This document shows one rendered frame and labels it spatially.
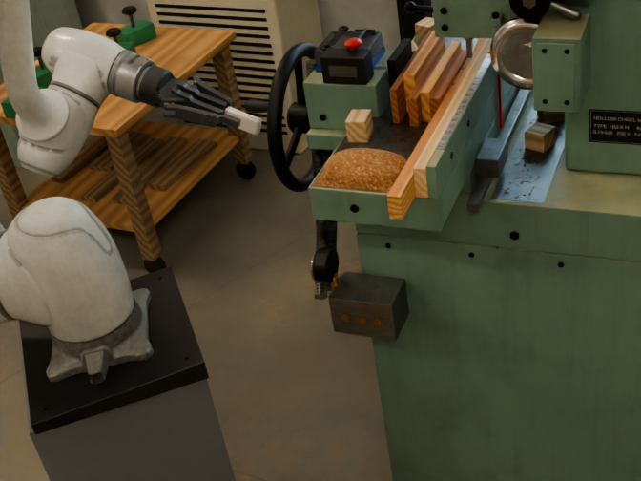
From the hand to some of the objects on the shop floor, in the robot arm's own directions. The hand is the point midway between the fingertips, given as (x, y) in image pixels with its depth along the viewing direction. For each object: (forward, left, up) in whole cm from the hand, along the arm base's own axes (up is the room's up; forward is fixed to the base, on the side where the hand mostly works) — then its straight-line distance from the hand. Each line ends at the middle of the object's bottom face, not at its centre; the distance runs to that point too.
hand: (242, 120), depth 181 cm
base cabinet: (+48, -20, -87) cm, 102 cm away
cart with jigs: (-42, +116, -88) cm, 151 cm away
